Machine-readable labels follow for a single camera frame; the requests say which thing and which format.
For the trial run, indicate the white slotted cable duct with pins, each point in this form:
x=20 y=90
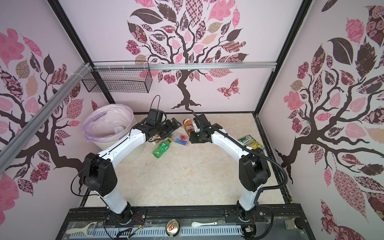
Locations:
x=153 y=232

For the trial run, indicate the clear bottle red cap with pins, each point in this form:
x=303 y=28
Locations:
x=118 y=130

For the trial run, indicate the green Fox's candy bag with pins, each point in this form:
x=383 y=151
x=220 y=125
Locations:
x=249 y=141

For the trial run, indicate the black wire basket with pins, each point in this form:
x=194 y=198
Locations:
x=119 y=77

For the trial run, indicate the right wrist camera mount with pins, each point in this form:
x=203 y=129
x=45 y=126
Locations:
x=197 y=125

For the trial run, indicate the clear Fiji water bottle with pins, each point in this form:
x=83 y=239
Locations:
x=180 y=139

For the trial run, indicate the white bin with pink liner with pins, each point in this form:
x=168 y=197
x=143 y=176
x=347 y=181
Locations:
x=99 y=126

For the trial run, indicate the silver drink can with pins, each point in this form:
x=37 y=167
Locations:
x=173 y=228

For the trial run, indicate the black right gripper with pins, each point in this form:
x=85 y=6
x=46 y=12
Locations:
x=193 y=138

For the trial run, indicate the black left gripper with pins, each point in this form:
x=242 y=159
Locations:
x=171 y=128

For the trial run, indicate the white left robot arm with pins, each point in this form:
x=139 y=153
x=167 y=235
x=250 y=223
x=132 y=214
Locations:
x=99 y=174

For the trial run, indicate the brown Nescafe bottle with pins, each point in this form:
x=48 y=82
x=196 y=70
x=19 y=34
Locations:
x=189 y=126
x=156 y=141

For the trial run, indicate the small beige box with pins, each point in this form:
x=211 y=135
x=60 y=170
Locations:
x=290 y=224

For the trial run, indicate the white plastic spoon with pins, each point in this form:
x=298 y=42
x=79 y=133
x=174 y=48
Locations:
x=198 y=224

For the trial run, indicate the green Sprite bottle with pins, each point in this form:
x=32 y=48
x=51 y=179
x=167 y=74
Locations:
x=162 y=148

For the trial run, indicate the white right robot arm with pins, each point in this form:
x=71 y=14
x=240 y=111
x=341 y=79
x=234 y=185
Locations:
x=253 y=168

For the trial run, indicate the white vegetable peeler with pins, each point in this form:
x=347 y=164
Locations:
x=87 y=231

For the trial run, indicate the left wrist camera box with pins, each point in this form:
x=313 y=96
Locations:
x=155 y=117

